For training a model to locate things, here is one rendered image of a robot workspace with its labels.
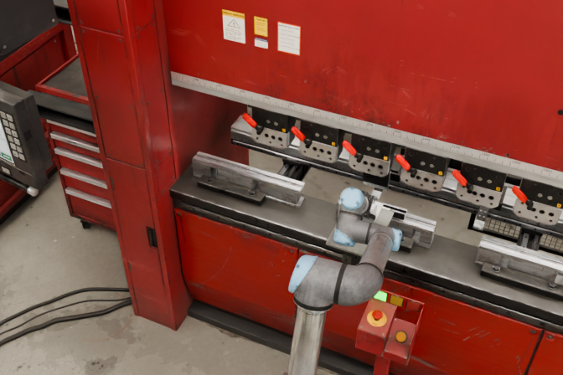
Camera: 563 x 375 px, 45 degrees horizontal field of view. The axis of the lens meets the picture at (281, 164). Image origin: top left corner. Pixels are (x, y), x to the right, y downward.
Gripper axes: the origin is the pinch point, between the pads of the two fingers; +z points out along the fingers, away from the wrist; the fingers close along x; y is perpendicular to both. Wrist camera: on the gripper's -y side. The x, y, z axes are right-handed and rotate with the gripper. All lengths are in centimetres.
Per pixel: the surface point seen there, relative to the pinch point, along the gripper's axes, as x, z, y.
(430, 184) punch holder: -21.1, -11.6, 17.0
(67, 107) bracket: 126, -22, 6
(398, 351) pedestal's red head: -26, 3, -43
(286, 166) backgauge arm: 46, 32, 14
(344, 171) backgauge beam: 19.4, 28.8, 18.8
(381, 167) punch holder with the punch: -2.6, -11.6, 18.1
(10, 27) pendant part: 102, -94, 16
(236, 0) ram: 54, -53, 54
